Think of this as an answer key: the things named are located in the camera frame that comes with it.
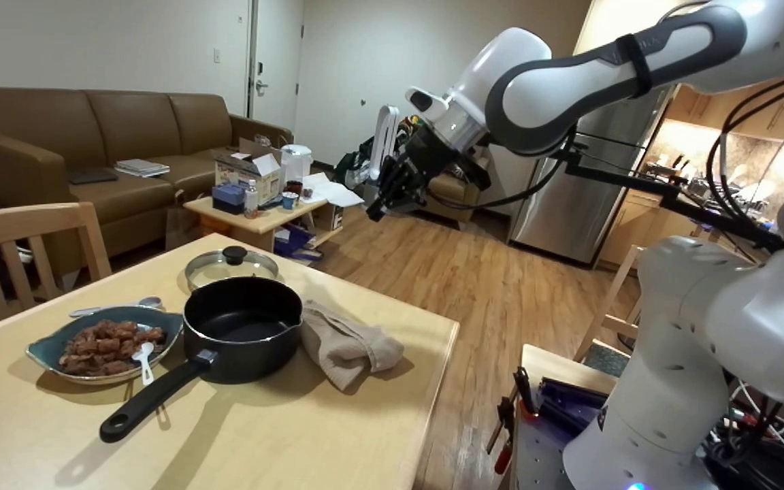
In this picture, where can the brown leather sofa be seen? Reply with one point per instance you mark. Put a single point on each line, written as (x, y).
(130, 118)

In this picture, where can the white cylindrical appliance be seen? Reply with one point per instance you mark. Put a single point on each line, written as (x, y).
(297, 164)

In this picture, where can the blue bag under table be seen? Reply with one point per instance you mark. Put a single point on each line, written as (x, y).
(296, 239)

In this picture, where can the white plastic spoon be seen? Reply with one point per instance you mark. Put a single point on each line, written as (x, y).
(145, 360)

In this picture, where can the white paper sheets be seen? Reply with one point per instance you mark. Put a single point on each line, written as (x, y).
(335, 190)

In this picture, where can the light wooden stool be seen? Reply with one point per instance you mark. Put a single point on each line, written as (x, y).
(620, 299)

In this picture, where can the wooden dining chair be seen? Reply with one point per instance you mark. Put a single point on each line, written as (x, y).
(21, 226)

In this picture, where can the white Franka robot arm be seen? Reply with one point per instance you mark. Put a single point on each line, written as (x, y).
(737, 317)

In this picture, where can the white door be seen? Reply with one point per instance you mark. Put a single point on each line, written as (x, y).
(277, 55)

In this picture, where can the blue ceramic plate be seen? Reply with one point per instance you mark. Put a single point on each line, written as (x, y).
(45, 349)

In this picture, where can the brown armchair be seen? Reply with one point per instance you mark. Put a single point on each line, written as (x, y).
(454, 193)

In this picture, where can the white standing fan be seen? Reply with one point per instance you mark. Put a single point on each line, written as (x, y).
(384, 137)

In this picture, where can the white cloth towel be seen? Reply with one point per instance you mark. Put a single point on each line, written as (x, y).
(347, 344)

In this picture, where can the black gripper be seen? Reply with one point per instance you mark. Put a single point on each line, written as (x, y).
(428, 157)

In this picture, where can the stainless steel refrigerator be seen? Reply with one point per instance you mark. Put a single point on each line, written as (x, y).
(583, 217)

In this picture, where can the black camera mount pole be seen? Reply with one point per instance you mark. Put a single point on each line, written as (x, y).
(682, 201)

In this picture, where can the white book stack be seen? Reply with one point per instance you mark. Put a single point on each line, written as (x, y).
(142, 170)

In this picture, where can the dark blue small box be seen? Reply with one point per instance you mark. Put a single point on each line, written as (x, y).
(229, 196)

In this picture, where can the light wooden coffee table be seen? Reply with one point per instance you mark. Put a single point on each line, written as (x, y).
(258, 220)

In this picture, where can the open cardboard box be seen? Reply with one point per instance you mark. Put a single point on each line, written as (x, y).
(259, 172)

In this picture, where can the brown food pieces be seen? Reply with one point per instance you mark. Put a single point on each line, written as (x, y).
(102, 345)

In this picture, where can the dark flat tablet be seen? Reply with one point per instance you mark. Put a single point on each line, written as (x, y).
(93, 174)

